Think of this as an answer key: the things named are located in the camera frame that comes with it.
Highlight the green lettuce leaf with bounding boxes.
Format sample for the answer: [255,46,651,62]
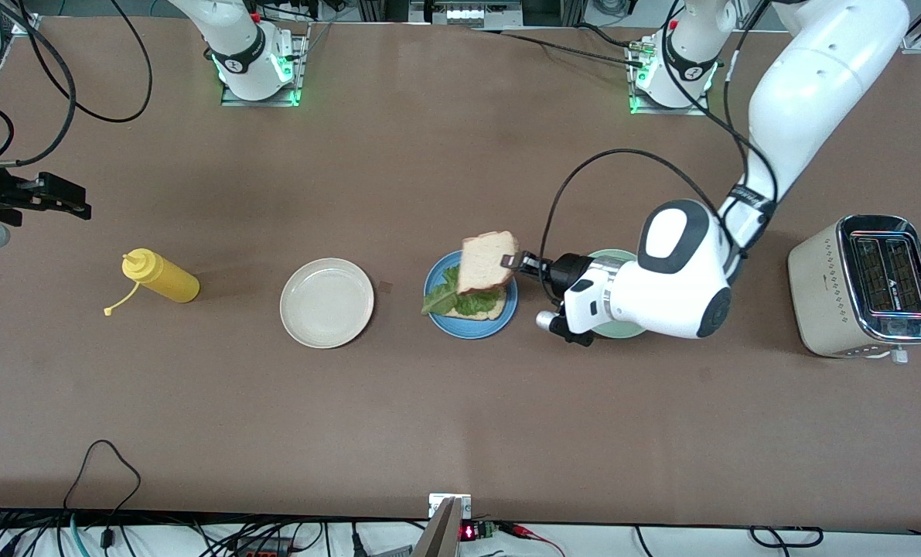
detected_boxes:
[421,265,507,318]

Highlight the yellow squeeze bottle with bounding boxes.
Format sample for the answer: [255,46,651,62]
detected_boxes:
[103,248,200,316]

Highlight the pale green round plate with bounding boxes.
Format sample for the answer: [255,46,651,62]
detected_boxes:
[588,248,650,340]

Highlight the blue round plate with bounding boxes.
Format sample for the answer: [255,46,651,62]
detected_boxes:
[423,248,519,340]

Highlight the beige round plate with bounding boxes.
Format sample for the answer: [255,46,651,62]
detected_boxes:
[279,258,375,350]

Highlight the beige chrome toaster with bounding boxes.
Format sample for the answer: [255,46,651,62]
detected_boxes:
[787,214,921,364]

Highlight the black device white lights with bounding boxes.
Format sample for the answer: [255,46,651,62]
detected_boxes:
[410,0,523,28]

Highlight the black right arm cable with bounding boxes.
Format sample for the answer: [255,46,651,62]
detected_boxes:
[0,0,154,167]

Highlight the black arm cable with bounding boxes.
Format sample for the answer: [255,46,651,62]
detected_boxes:
[541,0,778,302]
[0,0,154,167]

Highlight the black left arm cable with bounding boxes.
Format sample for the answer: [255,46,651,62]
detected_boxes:
[541,0,778,302]

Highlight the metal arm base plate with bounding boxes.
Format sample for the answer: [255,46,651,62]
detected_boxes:
[220,23,310,108]
[626,43,711,117]

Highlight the long black table cable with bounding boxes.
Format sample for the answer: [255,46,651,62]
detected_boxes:
[472,27,646,70]

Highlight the thin black looped cable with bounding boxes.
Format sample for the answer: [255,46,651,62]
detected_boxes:
[62,439,142,535]

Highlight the small white bracket box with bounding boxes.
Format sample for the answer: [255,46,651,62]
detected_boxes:
[428,494,472,519]

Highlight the red clip wire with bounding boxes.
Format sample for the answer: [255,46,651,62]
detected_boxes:
[499,522,565,557]

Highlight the grey aluminium camera post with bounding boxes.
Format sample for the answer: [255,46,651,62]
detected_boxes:
[412,497,463,557]

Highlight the coiled black cable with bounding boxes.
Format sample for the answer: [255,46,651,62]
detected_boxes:
[749,526,824,550]

